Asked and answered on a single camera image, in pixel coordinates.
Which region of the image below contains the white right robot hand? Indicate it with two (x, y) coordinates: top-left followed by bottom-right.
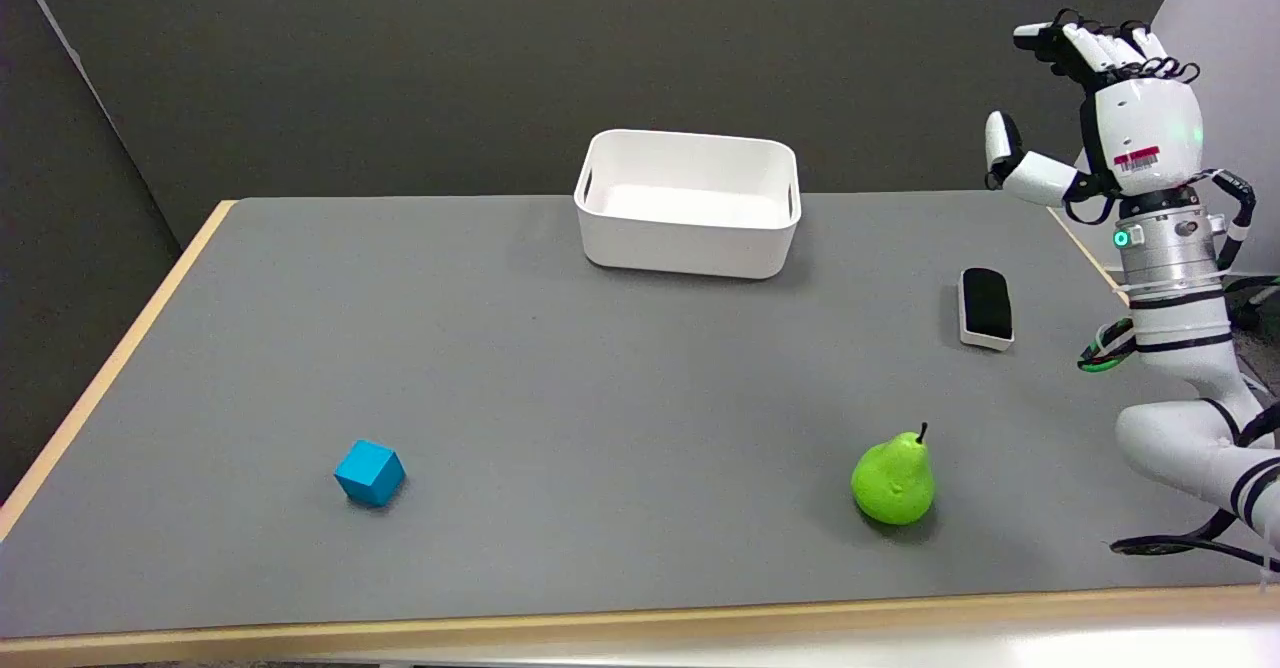
(985, 10), (1206, 211)

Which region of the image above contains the blue cube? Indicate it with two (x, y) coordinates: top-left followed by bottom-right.
(334, 439), (407, 508)

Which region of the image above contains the green cable bundle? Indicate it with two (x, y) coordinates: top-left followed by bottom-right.
(1077, 317), (1138, 374)

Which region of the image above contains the long black cable loop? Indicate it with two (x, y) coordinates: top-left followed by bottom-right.
(1110, 508), (1280, 575)

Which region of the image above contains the white plastic storage bin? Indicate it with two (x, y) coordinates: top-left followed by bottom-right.
(574, 129), (802, 281)

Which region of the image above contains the black and white blackboard eraser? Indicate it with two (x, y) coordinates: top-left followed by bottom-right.
(957, 267), (1016, 353)

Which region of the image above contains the black chair caster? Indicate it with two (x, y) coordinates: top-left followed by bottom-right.
(1226, 276), (1280, 331)

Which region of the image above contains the short black wrist cable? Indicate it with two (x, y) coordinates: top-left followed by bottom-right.
(1203, 169), (1257, 271)

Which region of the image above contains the gray table mat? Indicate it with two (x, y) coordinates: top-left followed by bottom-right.
(0, 191), (1271, 639)

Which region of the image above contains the green pear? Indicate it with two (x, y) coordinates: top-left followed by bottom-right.
(851, 423), (937, 527)

